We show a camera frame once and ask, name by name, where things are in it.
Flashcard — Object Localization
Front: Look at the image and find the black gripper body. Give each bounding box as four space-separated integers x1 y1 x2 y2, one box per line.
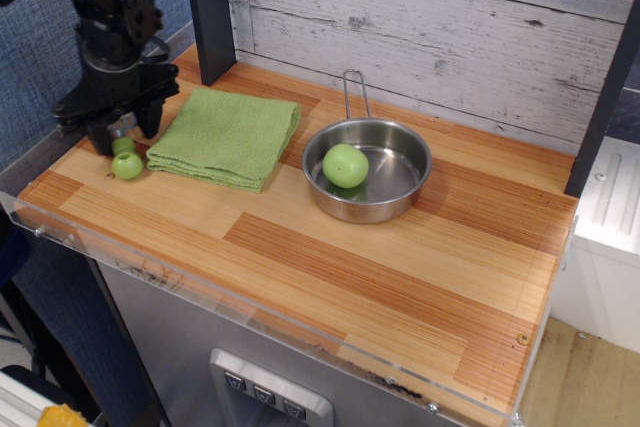
52 59 179 134

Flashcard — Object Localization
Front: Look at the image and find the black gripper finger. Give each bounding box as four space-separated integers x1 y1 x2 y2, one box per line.
134 99 164 139
86 121 113 157

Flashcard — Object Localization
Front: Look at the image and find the green handled toy spatula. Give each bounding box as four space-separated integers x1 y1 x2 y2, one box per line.
108 113 144 180

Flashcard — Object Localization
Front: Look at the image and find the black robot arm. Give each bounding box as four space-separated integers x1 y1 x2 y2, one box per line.
1 0 179 157

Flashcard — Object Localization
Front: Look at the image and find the small steel pot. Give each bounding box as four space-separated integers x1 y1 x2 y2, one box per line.
301 68 433 225

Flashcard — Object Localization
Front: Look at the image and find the folded green cloth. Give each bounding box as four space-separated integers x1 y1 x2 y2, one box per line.
146 88 301 193

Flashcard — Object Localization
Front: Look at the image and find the green toy apple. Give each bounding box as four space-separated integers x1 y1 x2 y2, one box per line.
322 144 369 189

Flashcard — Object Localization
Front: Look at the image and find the silver toy fridge cabinet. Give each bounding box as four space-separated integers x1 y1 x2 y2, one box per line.
98 263 455 426

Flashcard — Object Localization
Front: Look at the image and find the clear acrylic table guard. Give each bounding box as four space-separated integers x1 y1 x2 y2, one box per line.
10 64 577 426

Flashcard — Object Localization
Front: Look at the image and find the yellow tape object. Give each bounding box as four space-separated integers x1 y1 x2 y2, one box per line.
36 404 89 427

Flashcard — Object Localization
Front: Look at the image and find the silver button dispenser panel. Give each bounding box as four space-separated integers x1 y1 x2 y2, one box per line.
209 348 334 426

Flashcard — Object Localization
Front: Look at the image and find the white aluminium side block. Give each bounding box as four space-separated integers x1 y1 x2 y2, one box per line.
550 137 639 352

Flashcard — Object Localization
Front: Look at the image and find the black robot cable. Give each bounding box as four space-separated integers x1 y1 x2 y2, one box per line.
142 35 172 64

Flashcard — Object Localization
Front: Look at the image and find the dark left shelf post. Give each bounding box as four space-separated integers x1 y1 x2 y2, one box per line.
190 0 236 86

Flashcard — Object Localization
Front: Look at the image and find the dark shelf post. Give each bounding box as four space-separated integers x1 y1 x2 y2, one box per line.
190 0 236 86
564 0 639 198

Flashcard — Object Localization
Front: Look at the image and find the dark right shelf post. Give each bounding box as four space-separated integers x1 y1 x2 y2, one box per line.
564 0 639 198

